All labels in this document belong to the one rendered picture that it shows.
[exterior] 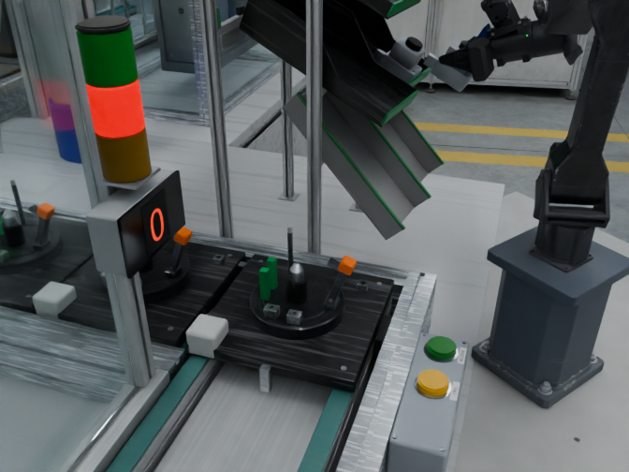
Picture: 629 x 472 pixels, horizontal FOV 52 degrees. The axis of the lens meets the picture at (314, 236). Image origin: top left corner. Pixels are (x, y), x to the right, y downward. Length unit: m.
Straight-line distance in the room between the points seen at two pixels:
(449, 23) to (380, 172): 3.69
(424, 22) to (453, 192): 3.33
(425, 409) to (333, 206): 0.72
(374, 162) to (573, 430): 0.54
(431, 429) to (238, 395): 0.27
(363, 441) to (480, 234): 0.70
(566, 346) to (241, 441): 0.47
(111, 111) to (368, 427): 0.46
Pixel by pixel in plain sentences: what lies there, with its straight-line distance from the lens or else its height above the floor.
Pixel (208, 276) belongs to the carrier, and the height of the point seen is 0.97.
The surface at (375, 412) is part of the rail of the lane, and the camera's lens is 0.83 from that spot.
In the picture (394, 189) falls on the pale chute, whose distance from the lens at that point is 1.17.
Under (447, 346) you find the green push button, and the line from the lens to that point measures 0.91.
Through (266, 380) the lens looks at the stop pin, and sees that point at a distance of 0.88.
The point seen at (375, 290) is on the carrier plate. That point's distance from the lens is 1.00.
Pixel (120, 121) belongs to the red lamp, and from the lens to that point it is 0.66.
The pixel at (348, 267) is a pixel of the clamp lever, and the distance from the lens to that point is 0.88.
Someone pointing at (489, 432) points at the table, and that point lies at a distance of 0.97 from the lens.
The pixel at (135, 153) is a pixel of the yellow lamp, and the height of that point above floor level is 1.29.
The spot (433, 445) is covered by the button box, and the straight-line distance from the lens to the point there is 0.80.
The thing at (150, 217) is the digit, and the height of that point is 1.22.
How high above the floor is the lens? 1.56
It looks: 31 degrees down
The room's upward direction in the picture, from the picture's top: straight up
